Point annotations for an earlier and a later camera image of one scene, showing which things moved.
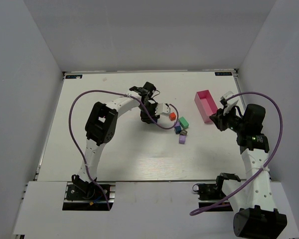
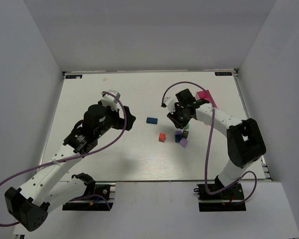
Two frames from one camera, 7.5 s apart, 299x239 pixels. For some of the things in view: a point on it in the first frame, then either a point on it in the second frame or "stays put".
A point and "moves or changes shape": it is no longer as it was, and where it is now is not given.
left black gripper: (148, 115) to (123, 118)
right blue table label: (223, 73) stays put
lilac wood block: (182, 139) moves or changes shape
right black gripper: (219, 119) to (177, 119)
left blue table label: (74, 76) stays put
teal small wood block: (178, 129) to (178, 138)
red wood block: (172, 115) moves or changes shape
